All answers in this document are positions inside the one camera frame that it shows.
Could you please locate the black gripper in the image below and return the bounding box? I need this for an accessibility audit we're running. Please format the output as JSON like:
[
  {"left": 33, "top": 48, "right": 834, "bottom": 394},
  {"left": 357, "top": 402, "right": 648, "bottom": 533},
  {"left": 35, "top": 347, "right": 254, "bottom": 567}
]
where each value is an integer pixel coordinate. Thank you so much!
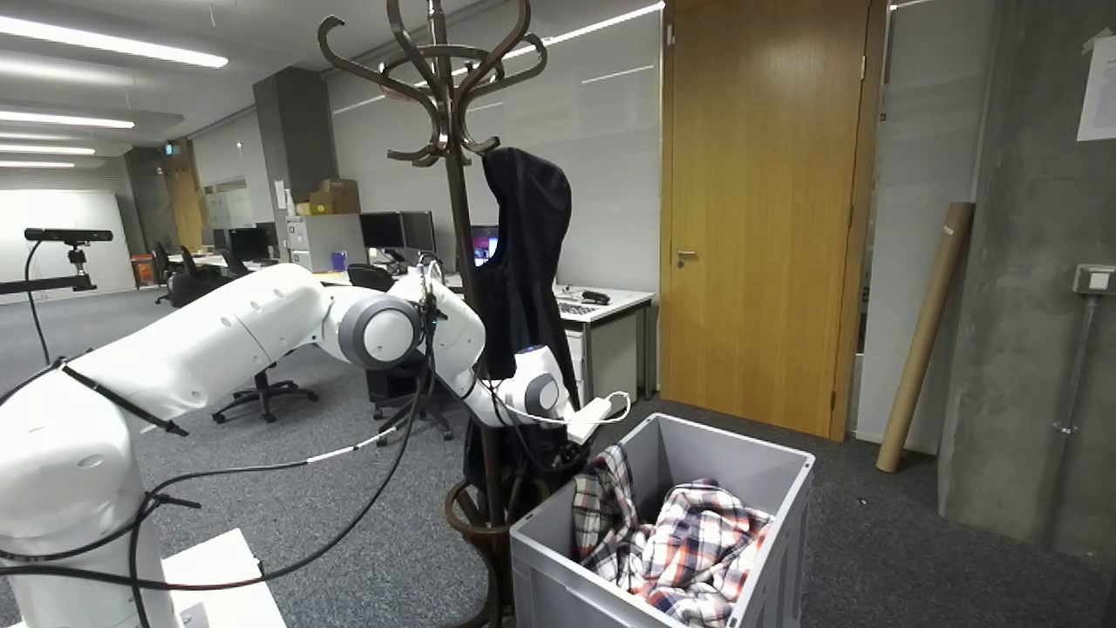
[{"left": 535, "top": 415, "right": 593, "bottom": 468}]

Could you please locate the red white plaid shirt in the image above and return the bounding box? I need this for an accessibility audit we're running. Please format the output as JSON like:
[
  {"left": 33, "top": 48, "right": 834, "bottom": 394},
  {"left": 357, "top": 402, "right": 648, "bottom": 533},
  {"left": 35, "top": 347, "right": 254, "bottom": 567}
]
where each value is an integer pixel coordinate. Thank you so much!
[{"left": 569, "top": 443, "right": 779, "bottom": 628}]

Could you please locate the white robot base table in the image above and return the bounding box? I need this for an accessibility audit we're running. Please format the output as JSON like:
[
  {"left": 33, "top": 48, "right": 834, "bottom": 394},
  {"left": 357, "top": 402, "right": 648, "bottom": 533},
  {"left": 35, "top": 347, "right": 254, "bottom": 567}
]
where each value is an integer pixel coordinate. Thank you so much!
[{"left": 162, "top": 526, "right": 289, "bottom": 628}]

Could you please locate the grey plastic basin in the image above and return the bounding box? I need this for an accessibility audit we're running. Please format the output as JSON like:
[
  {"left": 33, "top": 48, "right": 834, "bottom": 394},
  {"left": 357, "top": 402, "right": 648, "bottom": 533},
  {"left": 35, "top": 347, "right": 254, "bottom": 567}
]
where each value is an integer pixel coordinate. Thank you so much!
[{"left": 505, "top": 407, "right": 819, "bottom": 628}]

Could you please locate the black hanging jacket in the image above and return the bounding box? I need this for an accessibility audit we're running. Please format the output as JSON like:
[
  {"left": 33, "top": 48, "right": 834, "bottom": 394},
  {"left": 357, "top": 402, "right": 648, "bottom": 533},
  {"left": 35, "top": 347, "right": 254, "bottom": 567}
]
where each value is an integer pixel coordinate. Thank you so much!
[{"left": 464, "top": 147, "right": 591, "bottom": 490}]

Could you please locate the white drawer cabinet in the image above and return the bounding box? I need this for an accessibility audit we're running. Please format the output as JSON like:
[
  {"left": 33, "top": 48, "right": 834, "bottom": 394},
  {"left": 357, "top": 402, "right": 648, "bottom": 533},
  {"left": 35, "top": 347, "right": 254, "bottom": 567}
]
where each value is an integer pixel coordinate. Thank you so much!
[{"left": 551, "top": 281, "right": 657, "bottom": 437}]

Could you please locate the monitor with purple screen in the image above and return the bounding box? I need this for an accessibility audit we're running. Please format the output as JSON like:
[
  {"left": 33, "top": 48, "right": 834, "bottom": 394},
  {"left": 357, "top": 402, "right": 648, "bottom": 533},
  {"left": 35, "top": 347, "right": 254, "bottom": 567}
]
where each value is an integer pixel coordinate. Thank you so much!
[{"left": 468, "top": 222, "right": 501, "bottom": 268}]

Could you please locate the dark wooden coat rack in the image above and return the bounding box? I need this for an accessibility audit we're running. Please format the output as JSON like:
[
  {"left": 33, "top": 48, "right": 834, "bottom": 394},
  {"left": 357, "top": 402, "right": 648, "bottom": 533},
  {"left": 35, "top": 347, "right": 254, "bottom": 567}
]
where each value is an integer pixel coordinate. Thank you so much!
[{"left": 313, "top": 0, "right": 551, "bottom": 628}]

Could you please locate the wooden door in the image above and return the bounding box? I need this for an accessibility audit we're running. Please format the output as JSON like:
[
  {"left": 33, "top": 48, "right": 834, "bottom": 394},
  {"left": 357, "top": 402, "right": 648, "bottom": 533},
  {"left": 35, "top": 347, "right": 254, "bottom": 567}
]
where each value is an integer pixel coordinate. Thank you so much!
[{"left": 657, "top": 0, "right": 885, "bottom": 446}]

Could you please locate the brown cardboard box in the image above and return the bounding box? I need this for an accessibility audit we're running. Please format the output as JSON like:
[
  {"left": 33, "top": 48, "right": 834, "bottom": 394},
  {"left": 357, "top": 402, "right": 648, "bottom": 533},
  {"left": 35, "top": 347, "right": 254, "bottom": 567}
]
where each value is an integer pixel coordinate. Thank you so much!
[{"left": 307, "top": 174, "right": 363, "bottom": 217}]

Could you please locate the short ceiling light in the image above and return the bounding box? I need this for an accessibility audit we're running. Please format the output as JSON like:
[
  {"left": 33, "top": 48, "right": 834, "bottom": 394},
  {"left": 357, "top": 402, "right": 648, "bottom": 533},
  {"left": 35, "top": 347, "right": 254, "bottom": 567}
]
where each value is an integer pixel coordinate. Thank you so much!
[{"left": 0, "top": 109, "right": 135, "bottom": 131}]

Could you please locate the long ceiling light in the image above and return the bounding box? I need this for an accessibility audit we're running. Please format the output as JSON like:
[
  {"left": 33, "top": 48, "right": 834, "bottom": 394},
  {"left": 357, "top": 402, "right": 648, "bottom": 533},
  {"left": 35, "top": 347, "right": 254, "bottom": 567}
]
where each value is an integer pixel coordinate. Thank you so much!
[{"left": 0, "top": 15, "right": 235, "bottom": 69}]

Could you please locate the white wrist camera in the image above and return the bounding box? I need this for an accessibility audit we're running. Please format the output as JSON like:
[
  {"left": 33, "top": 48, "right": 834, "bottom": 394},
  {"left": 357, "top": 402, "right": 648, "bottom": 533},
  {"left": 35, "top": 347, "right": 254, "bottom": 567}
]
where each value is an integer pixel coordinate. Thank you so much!
[{"left": 565, "top": 394, "right": 614, "bottom": 446}]

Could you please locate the black camera on tripod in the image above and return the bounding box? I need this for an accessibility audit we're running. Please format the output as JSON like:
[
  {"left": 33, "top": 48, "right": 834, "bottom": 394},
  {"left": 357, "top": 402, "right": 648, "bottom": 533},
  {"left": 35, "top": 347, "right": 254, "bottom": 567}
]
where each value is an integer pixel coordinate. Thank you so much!
[{"left": 0, "top": 222, "right": 118, "bottom": 297}]

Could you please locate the grey wall switch box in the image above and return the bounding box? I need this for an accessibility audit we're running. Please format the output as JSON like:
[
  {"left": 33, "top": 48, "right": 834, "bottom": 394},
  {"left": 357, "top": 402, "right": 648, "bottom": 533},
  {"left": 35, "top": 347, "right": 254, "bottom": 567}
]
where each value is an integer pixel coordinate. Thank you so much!
[{"left": 1070, "top": 261, "right": 1116, "bottom": 297}]

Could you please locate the white paper sheet on wall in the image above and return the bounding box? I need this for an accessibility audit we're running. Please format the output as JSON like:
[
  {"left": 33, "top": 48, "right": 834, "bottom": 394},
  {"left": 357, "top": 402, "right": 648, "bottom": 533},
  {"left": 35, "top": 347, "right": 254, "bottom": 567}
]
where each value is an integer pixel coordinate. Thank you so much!
[{"left": 1075, "top": 29, "right": 1116, "bottom": 147}]

